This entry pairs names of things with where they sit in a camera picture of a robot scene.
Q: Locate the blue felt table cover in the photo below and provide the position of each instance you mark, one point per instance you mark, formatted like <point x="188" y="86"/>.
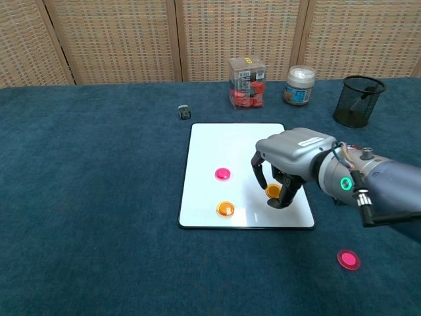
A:
<point x="98" y="197"/>

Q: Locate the pink disc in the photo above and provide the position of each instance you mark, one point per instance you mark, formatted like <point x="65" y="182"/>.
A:
<point x="348" y="259"/>
<point x="222" y="173"/>

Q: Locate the orange disc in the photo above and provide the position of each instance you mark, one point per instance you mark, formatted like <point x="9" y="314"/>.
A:
<point x="272" y="191"/>
<point x="225" y="208"/>

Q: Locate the black mesh pen holder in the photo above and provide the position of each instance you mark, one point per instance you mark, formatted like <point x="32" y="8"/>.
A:
<point x="348" y="115"/>

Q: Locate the white rectangular board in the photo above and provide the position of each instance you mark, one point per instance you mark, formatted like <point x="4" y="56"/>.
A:
<point x="210" y="148"/>

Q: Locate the clear plastic box red contents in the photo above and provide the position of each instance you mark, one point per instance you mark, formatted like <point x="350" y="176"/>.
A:
<point x="246" y="85"/>

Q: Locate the woven bamboo folding screen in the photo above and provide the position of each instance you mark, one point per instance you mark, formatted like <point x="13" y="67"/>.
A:
<point x="131" y="42"/>

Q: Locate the small dark grey block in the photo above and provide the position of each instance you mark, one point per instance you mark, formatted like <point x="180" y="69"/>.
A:
<point x="184" y="112"/>

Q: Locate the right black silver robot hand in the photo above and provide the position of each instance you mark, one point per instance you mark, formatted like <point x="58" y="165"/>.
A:
<point x="292" y="151"/>

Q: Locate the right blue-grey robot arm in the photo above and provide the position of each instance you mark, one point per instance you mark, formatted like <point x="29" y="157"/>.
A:
<point x="388" y="184"/>

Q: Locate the jar with white lid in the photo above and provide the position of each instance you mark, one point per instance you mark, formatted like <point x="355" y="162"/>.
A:
<point x="298" y="87"/>

